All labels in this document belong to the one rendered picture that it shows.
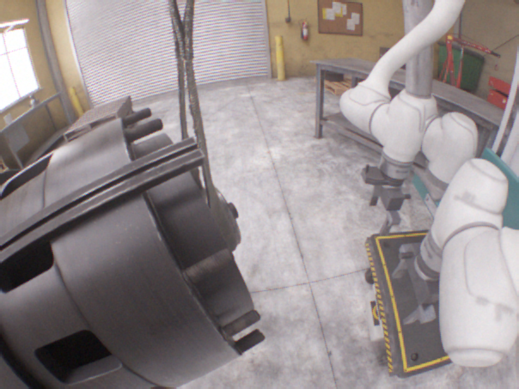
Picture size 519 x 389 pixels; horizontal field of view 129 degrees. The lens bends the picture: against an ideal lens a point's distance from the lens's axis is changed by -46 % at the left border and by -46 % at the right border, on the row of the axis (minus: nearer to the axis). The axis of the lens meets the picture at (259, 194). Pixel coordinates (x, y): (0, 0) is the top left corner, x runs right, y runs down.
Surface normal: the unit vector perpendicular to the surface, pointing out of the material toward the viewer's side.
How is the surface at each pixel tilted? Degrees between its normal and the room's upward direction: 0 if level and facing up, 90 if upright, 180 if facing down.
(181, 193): 31
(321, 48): 90
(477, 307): 45
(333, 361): 0
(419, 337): 0
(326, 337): 0
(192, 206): 37
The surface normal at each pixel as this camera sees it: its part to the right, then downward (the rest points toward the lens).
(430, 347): -0.09, -0.76
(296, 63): 0.12, 0.64
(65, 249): 0.25, -0.29
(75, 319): 0.36, -0.10
